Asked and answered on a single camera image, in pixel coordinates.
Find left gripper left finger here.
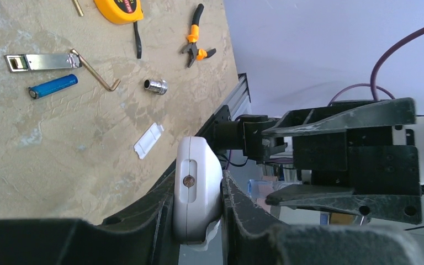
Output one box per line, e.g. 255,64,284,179
0,174,176,264

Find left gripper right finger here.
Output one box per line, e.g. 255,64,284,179
221,171,417,264

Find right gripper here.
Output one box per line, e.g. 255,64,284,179
211,98,422,225

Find white remote control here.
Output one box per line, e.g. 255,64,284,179
172,136,223,251

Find white battery cover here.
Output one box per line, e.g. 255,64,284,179
133,123,164,160

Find blue battery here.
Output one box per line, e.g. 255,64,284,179
28,74,78,99

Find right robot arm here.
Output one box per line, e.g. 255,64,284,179
209,98,424,224

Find clear water bottle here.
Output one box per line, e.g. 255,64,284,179
247,179,292,199

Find silver metal fitting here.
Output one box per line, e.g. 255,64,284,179
144,79,168,95

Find orange tape measure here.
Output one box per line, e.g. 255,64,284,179
94,0,144,25

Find copper hex key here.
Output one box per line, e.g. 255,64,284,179
72,0,84,17

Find aluminium rail frame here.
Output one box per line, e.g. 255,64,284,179
227,73,252,120

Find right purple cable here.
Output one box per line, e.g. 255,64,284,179
327,18,424,107

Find orange handled pliers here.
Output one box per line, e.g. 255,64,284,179
181,3,216,68

